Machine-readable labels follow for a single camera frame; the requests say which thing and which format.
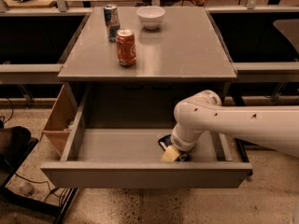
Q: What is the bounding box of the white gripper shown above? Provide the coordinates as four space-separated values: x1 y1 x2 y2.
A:
161 126 197 162

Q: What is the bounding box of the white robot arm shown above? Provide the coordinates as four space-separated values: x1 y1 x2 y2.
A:
159 90 299 162

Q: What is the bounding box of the grey open top drawer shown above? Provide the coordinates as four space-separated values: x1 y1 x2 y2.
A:
41 83 252 189

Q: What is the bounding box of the grey counter cabinet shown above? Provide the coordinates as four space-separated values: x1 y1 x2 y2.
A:
58 7 236 117

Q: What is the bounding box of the brown cardboard box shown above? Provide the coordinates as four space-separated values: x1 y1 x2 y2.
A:
43 83 78 155

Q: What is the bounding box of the orange soda can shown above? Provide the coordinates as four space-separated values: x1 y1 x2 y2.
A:
116 29 136 66

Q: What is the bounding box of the white ceramic bowl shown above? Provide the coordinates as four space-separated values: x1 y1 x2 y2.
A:
136 6 165 29

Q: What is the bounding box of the blue silver drink can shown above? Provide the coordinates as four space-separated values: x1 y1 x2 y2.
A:
103 4 121 42

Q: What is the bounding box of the dark bag on floor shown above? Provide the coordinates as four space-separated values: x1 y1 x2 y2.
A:
0 126 31 173

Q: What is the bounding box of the black floor cable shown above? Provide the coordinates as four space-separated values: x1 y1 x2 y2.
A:
13 171 69 207

